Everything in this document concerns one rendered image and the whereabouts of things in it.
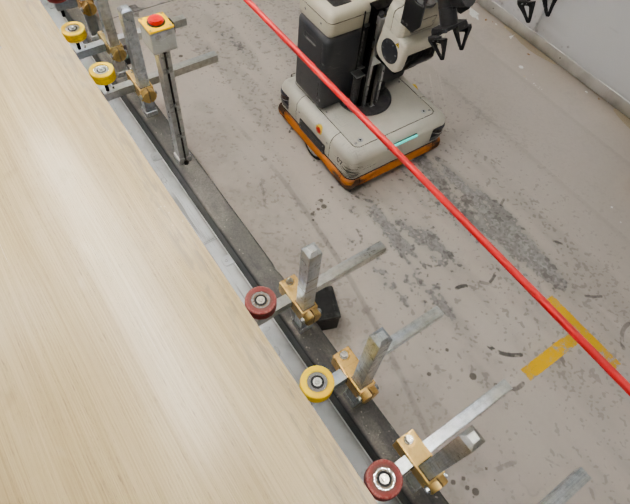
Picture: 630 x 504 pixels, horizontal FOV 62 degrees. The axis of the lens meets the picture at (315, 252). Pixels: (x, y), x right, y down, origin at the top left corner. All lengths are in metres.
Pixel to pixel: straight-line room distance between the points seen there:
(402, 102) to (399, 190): 0.45
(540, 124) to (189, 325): 2.60
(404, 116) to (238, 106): 0.96
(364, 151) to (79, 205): 1.41
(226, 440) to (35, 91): 1.25
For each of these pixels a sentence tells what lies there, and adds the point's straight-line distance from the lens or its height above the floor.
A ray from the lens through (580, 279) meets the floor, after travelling 2.81.
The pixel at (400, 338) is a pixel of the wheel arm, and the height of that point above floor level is 0.83.
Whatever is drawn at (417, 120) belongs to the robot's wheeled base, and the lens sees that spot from 2.73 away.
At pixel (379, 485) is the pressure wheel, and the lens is 1.21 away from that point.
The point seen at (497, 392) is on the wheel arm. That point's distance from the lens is 1.41.
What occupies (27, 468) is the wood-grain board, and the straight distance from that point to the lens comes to 1.30.
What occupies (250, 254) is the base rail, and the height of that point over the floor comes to 0.70.
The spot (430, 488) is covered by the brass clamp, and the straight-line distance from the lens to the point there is 1.30.
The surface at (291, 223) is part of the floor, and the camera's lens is 2.56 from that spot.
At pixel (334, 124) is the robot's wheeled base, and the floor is 0.28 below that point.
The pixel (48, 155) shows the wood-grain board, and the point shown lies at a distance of 1.72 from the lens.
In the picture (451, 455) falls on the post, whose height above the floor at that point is 1.06.
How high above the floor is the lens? 2.08
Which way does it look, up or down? 57 degrees down
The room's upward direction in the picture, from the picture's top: 8 degrees clockwise
